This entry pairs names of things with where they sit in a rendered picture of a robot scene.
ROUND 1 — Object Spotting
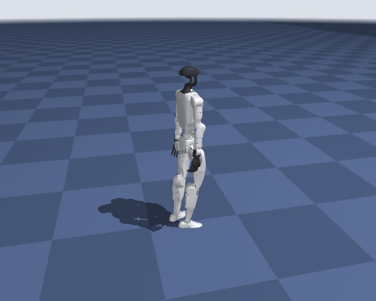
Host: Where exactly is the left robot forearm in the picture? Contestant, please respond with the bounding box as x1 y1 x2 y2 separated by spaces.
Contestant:
175 117 182 140

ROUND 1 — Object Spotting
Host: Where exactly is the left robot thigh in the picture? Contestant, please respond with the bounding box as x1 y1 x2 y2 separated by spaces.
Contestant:
174 140 190 187

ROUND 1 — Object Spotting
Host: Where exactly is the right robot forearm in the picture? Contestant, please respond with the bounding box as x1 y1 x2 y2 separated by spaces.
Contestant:
193 124 205 156

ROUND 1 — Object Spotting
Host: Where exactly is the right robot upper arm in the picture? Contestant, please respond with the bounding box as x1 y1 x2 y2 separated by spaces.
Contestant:
191 95 206 130

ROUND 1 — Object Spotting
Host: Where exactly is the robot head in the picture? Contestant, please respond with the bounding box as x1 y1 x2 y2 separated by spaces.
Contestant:
180 65 199 94

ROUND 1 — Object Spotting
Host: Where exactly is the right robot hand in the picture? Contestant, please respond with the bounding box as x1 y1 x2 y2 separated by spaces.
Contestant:
187 149 201 172

